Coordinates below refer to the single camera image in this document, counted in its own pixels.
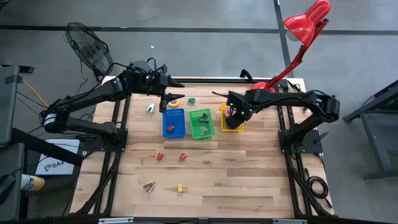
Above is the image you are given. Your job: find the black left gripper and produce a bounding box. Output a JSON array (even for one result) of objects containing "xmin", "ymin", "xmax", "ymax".
[{"xmin": 151, "ymin": 71, "xmax": 186, "ymax": 113}]

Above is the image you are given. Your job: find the pink staple remover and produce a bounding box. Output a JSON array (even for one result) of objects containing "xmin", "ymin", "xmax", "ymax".
[{"xmin": 142, "ymin": 181, "xmax": 157, "ymax": 194}]

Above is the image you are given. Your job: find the yellow plastic basket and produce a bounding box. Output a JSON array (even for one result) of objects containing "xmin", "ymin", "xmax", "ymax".
[{"xmin": 220, "ymin": 103, "xmax": 244, "ymax": 133}]

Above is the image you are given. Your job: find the blue plastic basket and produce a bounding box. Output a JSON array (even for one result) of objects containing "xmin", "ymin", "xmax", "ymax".
[{"xmin": 162, "ymin": 108, "xmax": 187, "ymax": 139}]

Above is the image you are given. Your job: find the green plastic basket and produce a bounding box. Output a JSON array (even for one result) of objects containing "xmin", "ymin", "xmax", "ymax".
[{"xmin": 188, "ymin": 108, "xmax": 216, "ymax": 140}]

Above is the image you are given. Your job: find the black floor fan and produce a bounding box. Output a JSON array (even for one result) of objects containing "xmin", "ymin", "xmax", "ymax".
[{"xmin": 63, "ymin": 21, "xmax": 114, "ymax": 83}]

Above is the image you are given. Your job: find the red desk lamp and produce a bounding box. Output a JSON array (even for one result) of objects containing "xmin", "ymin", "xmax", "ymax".
[{"xmin": 251, "ymin": 0, "xmax": 331, "ymax": 94}]

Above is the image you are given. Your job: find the white printed box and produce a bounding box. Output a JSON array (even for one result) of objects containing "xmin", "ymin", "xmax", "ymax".
[{"xmin": 35, "ymin": 139, "xmax": 81, "ymax": 176}]

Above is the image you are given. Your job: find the black diagonal beam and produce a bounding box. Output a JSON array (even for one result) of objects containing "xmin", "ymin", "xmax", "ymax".
[{"xmin": 11, "ymin": 127, "xmax": 86, "ymax": 167}]

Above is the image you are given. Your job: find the black metal cart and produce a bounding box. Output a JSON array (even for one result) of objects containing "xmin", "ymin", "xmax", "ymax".
[{"xmin": 341, "ymin": 79, "xmax": 398, "ymax": 181}]

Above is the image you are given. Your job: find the large black case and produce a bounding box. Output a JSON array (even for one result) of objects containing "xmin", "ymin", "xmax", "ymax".
[{"xmin": 0, "ymin": 64, "xmax": 35, "ymax": 147}]

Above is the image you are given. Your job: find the yellow white spray can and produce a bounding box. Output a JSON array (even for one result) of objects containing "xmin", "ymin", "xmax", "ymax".
[{"xmin": 20, "ymin": 174, "xmax": 45, "ymax": 192}]

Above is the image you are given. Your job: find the black aluminium table frame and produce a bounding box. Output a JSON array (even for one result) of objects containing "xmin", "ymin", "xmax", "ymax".
[{"xmin": 70, "ymin": 77, "xmax": 335, "ymax": 224}]

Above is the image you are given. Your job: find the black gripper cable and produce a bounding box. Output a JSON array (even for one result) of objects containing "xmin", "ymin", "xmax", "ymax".
[{"xmin": 211, "ymin": 90, "xmax": 233, "ymax": 99}]

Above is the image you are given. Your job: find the black frame clamp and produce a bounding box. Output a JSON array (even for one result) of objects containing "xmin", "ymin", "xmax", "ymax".
[{"xmin": 239, "ymin": 68, "xmax": 254, "ymax": 82}]

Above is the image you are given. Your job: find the black coiled cable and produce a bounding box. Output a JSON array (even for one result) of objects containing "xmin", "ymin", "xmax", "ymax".
[{"xmin": 304, "ymin": 167, "xmax": 333, "ymax": 208}]

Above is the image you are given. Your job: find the silver metal bracket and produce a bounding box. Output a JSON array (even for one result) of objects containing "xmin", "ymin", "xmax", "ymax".
[
  {"xmin": 98, "ymin": 217, "xmax": 134, "ymax": 224},
  {"xmin": 272, "ymin": 219, "xmax": 308, "ymax": 224}
]

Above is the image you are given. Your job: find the yellow extension cable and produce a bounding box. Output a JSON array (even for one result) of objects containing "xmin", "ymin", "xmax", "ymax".
[{"xmin": 23, "ymin": 81, "xmax": 50, "ymax": 108}]

